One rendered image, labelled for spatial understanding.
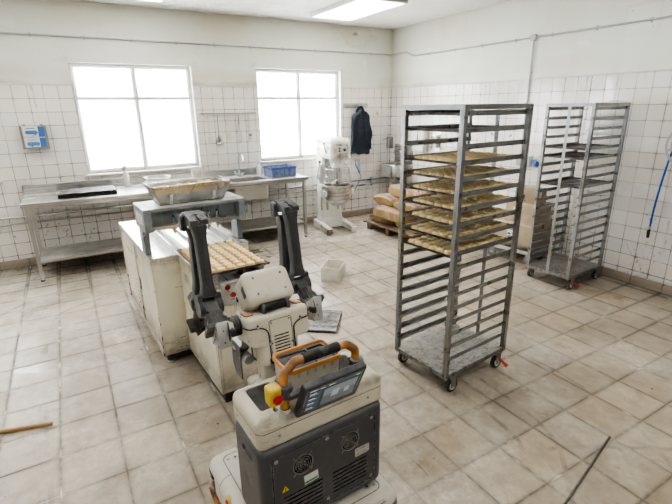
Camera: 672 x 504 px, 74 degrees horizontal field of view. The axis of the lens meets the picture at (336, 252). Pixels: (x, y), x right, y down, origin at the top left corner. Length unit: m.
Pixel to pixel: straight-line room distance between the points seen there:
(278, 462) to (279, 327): 0.51
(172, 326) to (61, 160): 3.43
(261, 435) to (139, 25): 5.61
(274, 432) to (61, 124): 5.29
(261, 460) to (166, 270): 1.94
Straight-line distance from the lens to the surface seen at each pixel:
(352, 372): 1.60
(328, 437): 1.81
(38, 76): 6.40
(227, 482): 2.22
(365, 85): 7.75
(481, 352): 3.39
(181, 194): 3.31
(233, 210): 3.48
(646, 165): 5.42
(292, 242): 2.07
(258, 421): 1.63
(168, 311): 3.45
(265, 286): 1.87
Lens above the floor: 1.81
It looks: 18 degrees down
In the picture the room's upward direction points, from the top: 1 degrees counter-clockwise
